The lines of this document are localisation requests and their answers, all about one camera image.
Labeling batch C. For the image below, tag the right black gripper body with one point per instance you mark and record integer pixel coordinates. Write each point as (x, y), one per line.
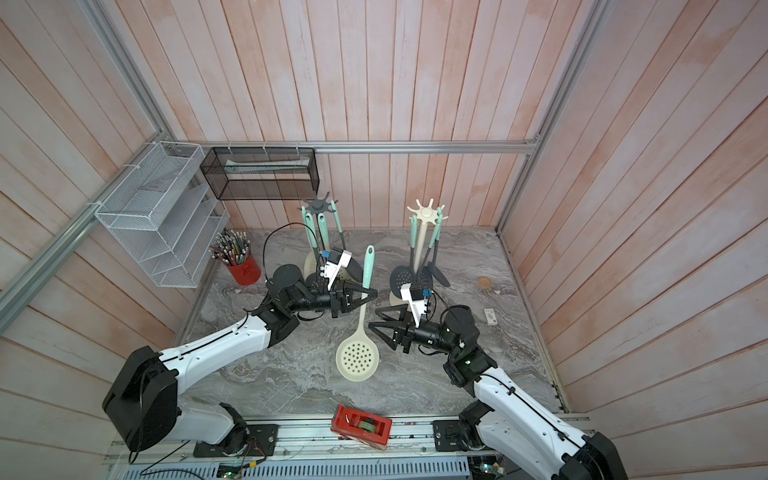
(415, 336)

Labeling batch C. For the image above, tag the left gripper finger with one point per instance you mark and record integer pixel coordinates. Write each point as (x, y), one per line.
(350, 287)
(356, 300)

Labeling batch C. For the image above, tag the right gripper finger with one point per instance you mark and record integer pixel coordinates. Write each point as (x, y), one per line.
(387, 332)
(395, 313)

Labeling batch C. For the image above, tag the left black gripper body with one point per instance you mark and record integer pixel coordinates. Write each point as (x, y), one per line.
(336, 302)

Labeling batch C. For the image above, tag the cream skimmer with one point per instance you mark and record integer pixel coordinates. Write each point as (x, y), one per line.
(324, 232)
(309, 264)
(357, 357)

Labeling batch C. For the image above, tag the grey solid spoon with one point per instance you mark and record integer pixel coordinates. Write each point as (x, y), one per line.
(310, 224)

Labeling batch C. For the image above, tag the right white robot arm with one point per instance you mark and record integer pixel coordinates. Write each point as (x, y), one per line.
(503, 417)

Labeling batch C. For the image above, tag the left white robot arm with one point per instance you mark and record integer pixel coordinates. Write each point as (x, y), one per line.
(144, 403)

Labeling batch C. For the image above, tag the dark grey utensil rack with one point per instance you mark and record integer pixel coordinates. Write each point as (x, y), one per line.
(317, 206)

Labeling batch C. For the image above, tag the cream utensil rack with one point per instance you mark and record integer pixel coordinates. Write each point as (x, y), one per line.
(428, 216)

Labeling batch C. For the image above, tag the small white label tag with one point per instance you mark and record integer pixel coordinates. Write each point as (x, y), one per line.
(491, 317)

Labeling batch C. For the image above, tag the small brown round coaster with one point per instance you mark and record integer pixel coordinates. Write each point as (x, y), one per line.
(485, 283)

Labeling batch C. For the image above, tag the red tape dispenser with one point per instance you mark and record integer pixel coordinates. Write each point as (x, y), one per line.
(364, 427)

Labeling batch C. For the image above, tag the red pencil cup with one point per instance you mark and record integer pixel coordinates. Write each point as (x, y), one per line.
(233, 249)

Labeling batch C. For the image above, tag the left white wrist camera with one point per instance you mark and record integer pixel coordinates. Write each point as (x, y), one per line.
(332, 262)

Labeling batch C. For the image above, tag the black mesh wall basket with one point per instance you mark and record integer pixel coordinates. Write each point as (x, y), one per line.
(261, 173)

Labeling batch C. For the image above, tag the white wire mesh shelf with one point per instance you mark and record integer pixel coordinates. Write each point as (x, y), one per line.
(163, 219)

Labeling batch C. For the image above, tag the aluminium frame rail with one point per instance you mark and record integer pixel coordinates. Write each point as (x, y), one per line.
(388, 147)

